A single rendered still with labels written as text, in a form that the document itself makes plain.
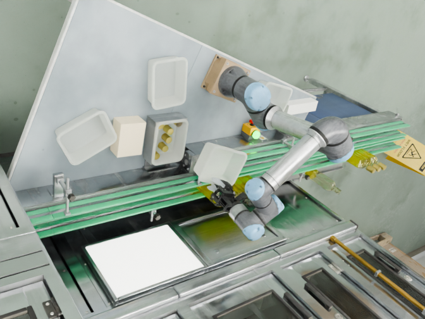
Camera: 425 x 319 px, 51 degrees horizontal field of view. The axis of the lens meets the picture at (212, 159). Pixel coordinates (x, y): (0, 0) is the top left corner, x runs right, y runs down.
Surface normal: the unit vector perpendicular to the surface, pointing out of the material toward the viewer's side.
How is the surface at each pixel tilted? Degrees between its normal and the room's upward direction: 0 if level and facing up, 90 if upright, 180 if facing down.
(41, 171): 0
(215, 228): 90
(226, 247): 90
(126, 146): 0
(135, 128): 0
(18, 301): 90
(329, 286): 90
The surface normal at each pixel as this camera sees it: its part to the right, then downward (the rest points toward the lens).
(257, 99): 0.50, 0.39
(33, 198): 0.17, -0.87
